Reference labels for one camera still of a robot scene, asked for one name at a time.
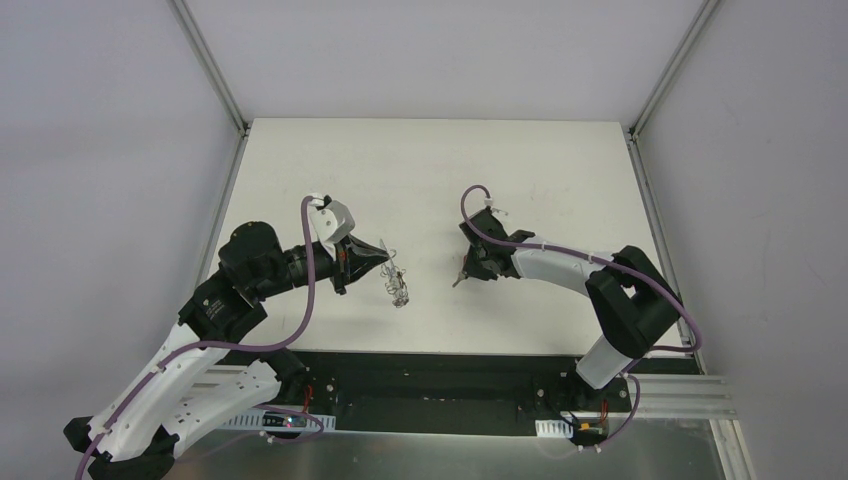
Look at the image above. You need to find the red key tag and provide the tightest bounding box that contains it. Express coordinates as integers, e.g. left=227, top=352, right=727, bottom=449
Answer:
left=451, top=271, right=468, bottom=288

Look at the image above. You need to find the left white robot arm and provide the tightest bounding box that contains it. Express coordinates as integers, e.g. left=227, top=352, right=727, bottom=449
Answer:
left=63, top=221, right=390, bottom=479

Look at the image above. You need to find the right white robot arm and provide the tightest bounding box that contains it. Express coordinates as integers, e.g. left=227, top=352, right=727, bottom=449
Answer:
left=459, top=207, right=681, bottom=410

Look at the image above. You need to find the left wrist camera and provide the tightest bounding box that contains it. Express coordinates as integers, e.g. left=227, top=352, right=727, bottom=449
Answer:
left=308, top=194, right=356, bottom=260

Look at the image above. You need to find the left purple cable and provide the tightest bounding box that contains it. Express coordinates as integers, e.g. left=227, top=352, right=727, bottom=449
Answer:
left=74, top=195, right=326, bottom=480

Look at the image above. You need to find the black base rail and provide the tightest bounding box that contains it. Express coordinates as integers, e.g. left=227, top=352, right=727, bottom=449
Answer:
left=198, top=349, right=684, bottom=437

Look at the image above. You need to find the left white cable duct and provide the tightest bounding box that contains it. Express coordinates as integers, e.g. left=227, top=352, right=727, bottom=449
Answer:
left=218, top=408, right=337, bottom=433

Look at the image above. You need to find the white cable duct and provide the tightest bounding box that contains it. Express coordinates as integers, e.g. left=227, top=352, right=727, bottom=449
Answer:
left=218, top=408, right=337, bottom=433
left=534, top=420, right=574, bottom=439

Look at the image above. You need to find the right white cable duct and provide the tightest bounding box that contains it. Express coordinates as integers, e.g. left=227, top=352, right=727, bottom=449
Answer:
left=534, top=420, right=574, bottom=439

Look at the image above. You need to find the left aluminium frame post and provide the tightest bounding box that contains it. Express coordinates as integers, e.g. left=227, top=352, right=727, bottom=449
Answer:
left=168, top=0, right=250, bottom=137

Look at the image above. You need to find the aluminium frame post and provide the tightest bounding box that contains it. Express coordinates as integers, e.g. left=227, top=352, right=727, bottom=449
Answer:
left=628, top=0, right=724, bottom=141
left=168, top=0, right=250, bottom=137

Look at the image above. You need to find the right aluminium frame post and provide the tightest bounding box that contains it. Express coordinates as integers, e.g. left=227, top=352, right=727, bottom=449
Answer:
left=628, top=0, right=724, bottom=141

